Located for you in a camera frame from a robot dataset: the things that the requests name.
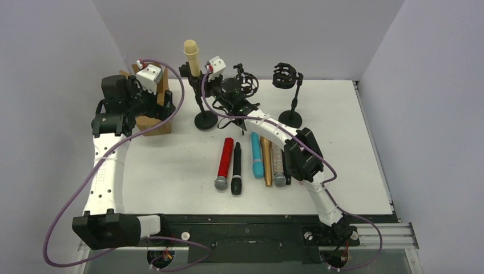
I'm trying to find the brown cardboard box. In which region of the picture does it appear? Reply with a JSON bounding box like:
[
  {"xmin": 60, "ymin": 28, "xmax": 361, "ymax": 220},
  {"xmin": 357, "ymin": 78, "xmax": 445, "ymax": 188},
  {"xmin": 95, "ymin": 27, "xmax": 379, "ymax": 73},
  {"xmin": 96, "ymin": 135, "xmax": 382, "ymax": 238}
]
[{"xmin": 119, "ymin": 62, "xmax": 171, "ymax": 136}]

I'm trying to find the tripod shock mount stand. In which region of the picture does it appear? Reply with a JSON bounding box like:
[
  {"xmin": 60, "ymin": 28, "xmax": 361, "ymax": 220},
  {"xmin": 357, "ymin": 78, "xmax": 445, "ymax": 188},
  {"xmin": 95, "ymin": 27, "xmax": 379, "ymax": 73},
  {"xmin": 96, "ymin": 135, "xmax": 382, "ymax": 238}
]
[{"xmin": 216, "ymin": 63, "xmax": 260, "ymax": 116}]

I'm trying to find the clip mic stand round base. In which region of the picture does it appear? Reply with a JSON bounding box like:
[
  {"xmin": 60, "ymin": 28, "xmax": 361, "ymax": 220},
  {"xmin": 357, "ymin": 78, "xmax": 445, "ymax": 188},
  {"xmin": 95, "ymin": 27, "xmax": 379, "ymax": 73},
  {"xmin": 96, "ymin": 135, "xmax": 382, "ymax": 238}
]
[{"xmin": 179, "ymin": 62, "xmax": 218, "ymax": 131}]

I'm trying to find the cream microphone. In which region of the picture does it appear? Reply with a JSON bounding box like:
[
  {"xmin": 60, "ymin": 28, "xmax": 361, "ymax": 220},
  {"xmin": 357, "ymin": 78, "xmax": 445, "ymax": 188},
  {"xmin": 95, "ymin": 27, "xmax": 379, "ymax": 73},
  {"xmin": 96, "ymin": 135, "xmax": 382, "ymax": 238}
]
[{"xmin": 183, "ymin": 39, "xmax": 201, "ymax": 77}]

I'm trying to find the gold microphone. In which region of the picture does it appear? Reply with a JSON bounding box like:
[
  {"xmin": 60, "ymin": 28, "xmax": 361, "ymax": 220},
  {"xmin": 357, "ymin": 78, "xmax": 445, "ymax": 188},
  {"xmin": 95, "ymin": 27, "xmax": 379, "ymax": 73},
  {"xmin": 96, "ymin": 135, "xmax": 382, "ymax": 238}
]
[{"xmin": 260, "ymin": 136, "xmax": 273, "ymax": 187}]

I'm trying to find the blue microphone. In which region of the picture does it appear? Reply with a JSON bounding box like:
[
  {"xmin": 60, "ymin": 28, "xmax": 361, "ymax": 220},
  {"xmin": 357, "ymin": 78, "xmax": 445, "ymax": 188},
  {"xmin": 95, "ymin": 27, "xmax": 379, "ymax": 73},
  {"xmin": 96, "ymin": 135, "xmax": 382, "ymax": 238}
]
[{"xmin": 251, "ymin": 132, "xmax": 264, "ymax": 179}]

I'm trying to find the red glitter microphone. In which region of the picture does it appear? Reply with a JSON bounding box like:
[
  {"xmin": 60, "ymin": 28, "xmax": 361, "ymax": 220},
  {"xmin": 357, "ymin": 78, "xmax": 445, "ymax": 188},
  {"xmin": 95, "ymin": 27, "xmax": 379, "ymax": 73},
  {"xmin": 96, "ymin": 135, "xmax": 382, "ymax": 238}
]
[{"xmin": 214, "ymin": 137, "xmax": 234, "ymax": 191}]

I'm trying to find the silver glitter microphone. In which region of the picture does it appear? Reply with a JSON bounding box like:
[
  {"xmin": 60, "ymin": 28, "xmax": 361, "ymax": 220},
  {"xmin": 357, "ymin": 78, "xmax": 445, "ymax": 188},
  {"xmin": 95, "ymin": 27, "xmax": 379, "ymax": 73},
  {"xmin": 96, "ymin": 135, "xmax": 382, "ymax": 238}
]
[{"xmin": 271, "ymin": 143, "xmax": 286, "ymax": 187}]

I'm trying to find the slim black microphone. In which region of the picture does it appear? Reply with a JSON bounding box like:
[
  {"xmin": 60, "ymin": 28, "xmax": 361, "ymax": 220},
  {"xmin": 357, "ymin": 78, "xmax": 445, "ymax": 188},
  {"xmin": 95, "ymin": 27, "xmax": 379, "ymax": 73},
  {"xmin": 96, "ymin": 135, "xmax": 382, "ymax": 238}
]
[{"xmin": 284, "ymin": 173, "xmax": 292, "ymax": 186}]

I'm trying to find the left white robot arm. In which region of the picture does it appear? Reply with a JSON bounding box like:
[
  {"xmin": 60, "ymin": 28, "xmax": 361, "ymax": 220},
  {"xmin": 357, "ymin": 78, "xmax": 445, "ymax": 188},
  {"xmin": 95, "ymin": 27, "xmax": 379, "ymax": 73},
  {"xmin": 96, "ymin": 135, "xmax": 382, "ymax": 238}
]
[{"xmin": 72, "ymin": 74, "xmax": 175, "ymax": 250}]

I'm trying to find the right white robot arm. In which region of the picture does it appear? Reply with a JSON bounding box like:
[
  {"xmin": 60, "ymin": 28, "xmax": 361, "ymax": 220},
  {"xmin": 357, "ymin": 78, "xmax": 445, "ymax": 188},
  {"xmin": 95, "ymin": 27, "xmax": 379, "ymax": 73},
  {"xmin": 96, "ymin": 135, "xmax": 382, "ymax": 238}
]
[{"xmin": 201, "ymin": 74, "xmax": 346, "ymax": 227}]

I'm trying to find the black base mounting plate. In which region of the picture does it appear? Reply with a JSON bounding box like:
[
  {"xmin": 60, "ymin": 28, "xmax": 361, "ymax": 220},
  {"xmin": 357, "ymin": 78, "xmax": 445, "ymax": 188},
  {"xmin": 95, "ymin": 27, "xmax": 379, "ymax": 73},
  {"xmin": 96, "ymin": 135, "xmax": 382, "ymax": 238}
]
[{"xmin": 132, "ymin": 213, "xmax": 398, "ymax": 265}]

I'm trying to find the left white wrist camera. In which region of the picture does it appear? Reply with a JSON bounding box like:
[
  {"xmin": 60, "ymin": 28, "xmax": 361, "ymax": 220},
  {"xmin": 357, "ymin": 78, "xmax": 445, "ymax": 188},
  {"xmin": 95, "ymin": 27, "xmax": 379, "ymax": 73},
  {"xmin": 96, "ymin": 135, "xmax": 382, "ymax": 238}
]
[{"xmin": 136, "ymin": 62, "xmax": 163, "ymax": 95}]

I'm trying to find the shock mount stand round base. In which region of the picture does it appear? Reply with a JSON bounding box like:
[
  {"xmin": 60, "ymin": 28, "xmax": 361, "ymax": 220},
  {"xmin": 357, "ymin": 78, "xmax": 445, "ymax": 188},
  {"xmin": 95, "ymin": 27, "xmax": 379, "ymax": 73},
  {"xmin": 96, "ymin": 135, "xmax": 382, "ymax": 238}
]
[{"xmin": 272, "ymin": 62, "xmax": 304, "ymax": 132}]

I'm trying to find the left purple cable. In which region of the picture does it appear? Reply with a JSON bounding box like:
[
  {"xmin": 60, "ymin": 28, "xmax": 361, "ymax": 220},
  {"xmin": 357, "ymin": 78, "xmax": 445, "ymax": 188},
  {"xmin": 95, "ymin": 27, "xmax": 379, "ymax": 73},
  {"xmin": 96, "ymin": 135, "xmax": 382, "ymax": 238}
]
[{"xmin": 42, "ymin": 58, "xmax": 212, "ymax": 273}]

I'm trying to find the purple cable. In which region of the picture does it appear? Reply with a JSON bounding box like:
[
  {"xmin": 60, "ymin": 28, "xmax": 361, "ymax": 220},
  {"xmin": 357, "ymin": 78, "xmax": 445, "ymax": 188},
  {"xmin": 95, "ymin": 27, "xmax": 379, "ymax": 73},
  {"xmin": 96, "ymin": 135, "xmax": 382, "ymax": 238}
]
[
  {"xmin": 42, "ymin": 58, "xmax": 212, "ymax": 273},
  {"xmin": 200, "ymin": 66, "xmax": 384, "ymax": 272}
]

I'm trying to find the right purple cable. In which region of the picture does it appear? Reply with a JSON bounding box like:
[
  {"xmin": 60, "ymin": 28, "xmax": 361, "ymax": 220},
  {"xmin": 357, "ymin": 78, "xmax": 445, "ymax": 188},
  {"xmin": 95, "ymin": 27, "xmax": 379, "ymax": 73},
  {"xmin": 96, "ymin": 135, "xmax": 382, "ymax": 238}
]
[{"xmin": 200, "ymin": 66, "xmax": 384, "ymax": 272}]

